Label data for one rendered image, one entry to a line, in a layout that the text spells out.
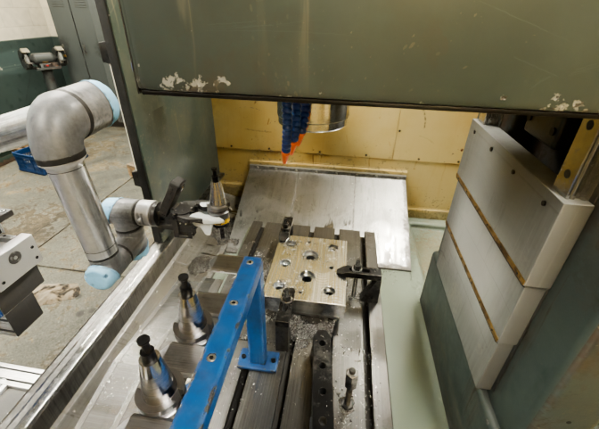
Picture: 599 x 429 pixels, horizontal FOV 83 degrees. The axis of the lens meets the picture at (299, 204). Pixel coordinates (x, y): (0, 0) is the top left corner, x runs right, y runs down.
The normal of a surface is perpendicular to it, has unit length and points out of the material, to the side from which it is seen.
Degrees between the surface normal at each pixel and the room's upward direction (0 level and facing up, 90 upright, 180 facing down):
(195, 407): 0
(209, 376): 0
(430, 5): 90
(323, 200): 24
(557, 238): 90
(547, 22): 90
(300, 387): 0
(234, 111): 90
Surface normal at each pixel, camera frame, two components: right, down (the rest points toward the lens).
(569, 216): -0.14, 0.50
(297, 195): -0.04, -0.55
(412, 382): 0.02, -0.86
